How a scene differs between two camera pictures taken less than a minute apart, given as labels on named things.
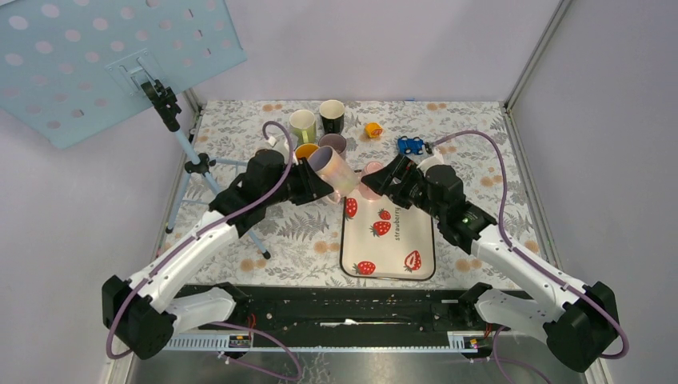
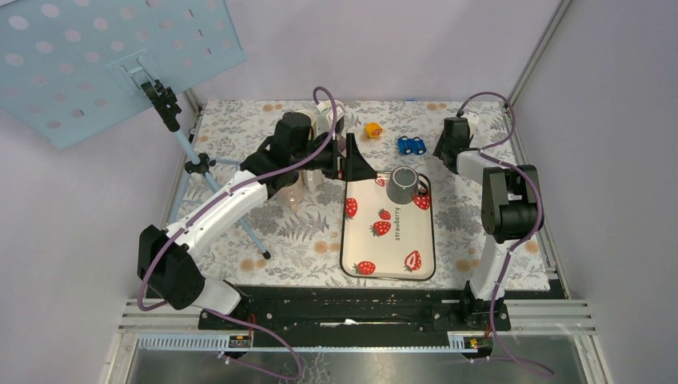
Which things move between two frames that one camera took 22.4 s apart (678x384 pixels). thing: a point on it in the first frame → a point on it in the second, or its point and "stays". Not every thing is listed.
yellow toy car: x=373 y=129 stays
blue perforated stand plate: x=69 y=69 stays
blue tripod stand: x=167 y=104 stays
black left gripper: x=313 y=186 → x=353 y=167
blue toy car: x=410 y=145 stays
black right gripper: x=381 y=179 → x=438 y=151
